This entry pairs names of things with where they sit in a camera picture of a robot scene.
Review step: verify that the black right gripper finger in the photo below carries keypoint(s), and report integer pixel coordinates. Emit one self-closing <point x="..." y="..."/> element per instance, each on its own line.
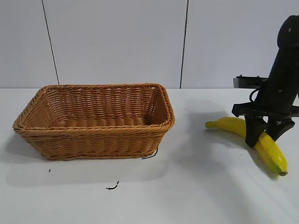
<point x="278" y="129"/>
<point x="253" y="131"/>

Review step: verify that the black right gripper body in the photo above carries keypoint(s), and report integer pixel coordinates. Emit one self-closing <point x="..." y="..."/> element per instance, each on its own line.
<point x="278" y="93"/>

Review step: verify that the yellow banana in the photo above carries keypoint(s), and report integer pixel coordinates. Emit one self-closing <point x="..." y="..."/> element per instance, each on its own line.
<point x="272" y="150"/>

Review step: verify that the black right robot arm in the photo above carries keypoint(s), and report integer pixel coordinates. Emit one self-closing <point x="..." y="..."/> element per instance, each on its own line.
<point x="288" y="30"/>

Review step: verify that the brown woven wicker basket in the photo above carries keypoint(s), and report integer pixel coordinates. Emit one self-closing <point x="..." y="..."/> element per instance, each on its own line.
<point x="93" y="140"/>

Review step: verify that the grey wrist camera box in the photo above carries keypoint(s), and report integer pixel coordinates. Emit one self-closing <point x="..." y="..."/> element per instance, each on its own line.
<point x="247" y="82"/>

